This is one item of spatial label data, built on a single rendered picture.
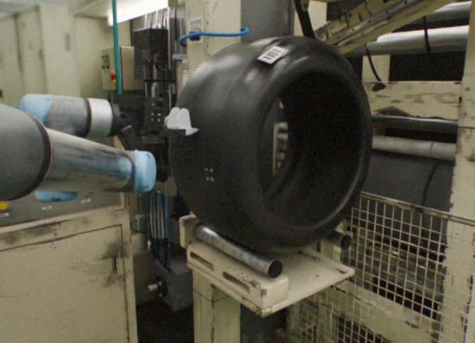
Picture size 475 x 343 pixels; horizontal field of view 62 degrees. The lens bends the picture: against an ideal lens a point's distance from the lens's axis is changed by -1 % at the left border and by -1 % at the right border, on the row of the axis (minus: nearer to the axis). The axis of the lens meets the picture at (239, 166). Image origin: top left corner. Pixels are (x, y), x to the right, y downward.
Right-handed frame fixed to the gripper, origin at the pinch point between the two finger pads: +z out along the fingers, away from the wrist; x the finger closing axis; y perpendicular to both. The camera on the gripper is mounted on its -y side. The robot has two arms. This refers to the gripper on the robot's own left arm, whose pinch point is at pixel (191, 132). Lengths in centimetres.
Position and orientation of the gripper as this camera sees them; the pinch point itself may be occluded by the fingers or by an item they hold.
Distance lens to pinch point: 92.8
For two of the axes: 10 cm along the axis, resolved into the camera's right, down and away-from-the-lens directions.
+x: -6.2, -1.7, 7.7
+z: 7.8, -0.2, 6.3
